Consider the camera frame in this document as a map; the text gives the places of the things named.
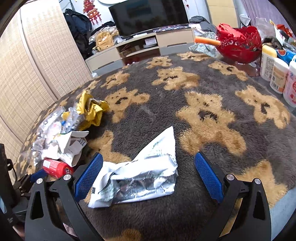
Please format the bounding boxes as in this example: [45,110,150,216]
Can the silver white foil bag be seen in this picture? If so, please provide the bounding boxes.
[88,126,178,208]

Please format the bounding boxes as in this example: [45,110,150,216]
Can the wooden TV cabinet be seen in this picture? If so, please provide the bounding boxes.
[86,28,194,75]

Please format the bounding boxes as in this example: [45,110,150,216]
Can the purple curtain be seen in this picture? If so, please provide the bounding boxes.
[241,0,289,26]

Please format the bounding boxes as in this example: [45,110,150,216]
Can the white bottle pink label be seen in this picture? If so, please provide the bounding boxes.
[283,61,296,108]

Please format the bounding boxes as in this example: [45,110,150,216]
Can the red openwork basket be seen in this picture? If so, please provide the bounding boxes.
[216,24,262,64]

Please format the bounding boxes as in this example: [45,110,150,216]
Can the yellow wrapper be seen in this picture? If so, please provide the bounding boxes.
[76,89,110,131]

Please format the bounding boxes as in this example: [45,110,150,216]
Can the clear plastic bag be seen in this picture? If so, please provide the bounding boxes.
[28,104,84,165]

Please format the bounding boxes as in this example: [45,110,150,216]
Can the woven folding screen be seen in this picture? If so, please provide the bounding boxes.
[1,1,92,143]

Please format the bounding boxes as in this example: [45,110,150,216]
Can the white jar orange label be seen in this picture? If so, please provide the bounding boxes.
[269,58,289,94]

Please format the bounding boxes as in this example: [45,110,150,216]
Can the white bottle yellow cap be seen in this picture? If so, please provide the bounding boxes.
[260,45,277,82]

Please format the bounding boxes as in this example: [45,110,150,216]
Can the yellow backpack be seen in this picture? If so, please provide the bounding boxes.
[95,32,114,52]

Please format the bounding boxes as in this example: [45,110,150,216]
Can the bear pattern fuzzy blanket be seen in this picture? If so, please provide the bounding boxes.
[22,52,295,240]

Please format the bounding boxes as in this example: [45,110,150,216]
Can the red cylindrical can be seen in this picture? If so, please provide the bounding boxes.
[43,159,73,179]

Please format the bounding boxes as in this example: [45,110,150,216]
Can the black television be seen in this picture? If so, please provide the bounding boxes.
[109,0,189,37]

